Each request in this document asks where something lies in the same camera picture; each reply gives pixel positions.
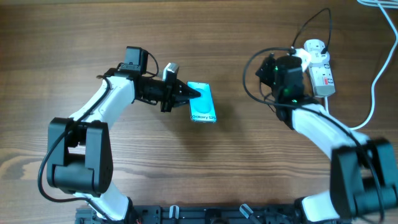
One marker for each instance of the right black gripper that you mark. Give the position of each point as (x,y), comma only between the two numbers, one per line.
(265,70)

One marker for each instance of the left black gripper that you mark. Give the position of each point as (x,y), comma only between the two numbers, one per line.
(169,94)

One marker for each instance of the blue Galaxy smartphone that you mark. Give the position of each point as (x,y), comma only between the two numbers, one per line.
(202,109)

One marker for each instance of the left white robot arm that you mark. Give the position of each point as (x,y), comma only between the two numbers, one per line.
(78,164)

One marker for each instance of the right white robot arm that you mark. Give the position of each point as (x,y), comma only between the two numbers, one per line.
(363,172)

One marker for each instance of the white power strip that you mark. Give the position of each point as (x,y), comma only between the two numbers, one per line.
(319,69)

